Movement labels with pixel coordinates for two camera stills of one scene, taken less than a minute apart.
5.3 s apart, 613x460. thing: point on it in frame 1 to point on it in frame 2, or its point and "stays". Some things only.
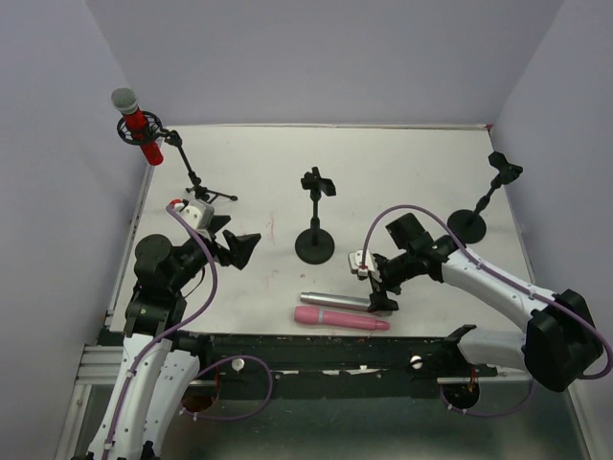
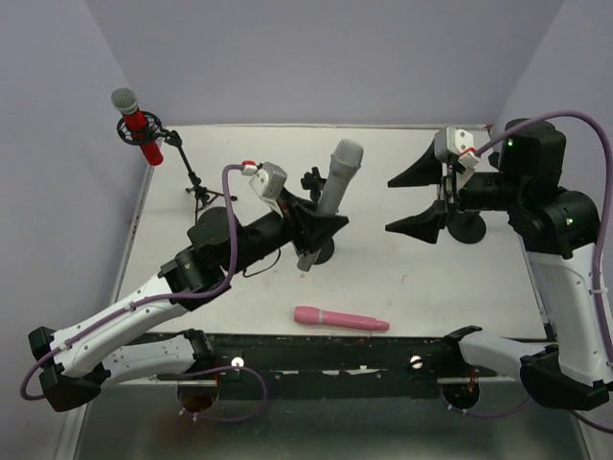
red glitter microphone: (126, 103) stays
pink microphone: (317, 315) stays
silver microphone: (336, 300) to (346, 161)
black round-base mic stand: (467, 226) stays
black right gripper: (381, 283) to (446, 193)
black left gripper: (223, 247) to (293, 226)
